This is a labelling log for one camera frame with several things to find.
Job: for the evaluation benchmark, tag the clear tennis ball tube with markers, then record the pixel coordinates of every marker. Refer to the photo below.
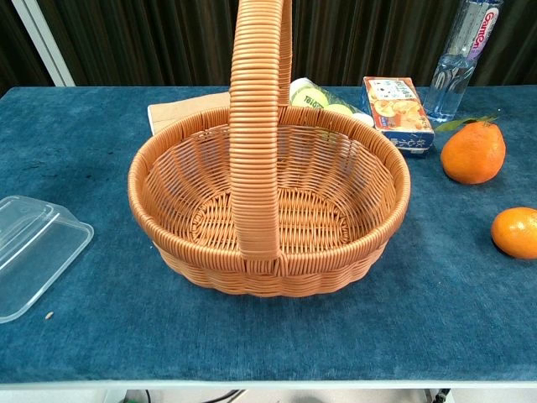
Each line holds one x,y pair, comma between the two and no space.
331,103

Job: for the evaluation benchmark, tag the small round orange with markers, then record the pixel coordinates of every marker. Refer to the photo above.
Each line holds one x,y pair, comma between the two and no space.
517,231

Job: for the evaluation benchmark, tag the yellow-green tennis ball with print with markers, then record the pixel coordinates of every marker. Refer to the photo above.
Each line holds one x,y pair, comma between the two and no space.
309,100

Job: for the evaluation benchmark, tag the orange juice carton box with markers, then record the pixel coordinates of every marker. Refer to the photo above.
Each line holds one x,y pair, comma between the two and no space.
396,111

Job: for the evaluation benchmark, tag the blue velvet table cloth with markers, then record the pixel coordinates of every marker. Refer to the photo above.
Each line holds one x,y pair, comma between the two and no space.
105,168

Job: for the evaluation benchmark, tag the plain yellow-green tennis ball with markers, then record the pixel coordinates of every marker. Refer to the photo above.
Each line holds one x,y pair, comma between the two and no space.
339,110

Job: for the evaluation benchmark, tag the dark pleated curtain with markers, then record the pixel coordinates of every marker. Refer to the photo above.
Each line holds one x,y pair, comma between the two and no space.
168,42

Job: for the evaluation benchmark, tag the clear plastic water bottle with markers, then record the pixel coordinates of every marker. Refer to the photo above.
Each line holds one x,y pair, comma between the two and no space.
455,75

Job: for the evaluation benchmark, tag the clear plastic container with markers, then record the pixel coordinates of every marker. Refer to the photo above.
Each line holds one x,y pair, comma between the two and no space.
33,256

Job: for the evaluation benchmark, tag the light wooden board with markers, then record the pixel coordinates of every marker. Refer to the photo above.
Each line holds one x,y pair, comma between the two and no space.
184,110

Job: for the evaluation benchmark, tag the large orange with leaf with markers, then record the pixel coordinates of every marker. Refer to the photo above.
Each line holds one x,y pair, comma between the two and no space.
474,155

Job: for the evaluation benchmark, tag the white metal post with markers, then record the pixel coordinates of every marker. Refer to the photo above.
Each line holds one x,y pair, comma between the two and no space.
44,42

